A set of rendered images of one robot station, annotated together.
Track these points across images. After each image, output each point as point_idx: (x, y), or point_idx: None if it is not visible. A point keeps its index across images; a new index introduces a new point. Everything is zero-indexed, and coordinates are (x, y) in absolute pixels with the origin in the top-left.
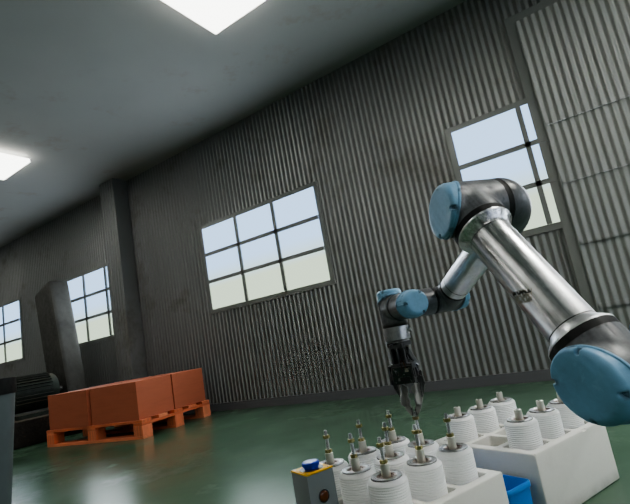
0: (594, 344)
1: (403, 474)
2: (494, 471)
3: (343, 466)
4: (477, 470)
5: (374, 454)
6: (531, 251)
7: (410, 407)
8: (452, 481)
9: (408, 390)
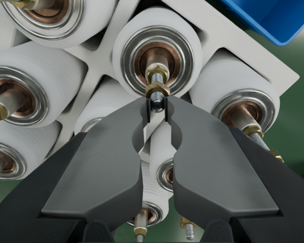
0: None
1: (163, 209)
2: (288, 75)
3: (34, 165)
4: (259, 66)
5: (56, 112)
6: None
7: (145, 124)
8: None
9: (141, 168)
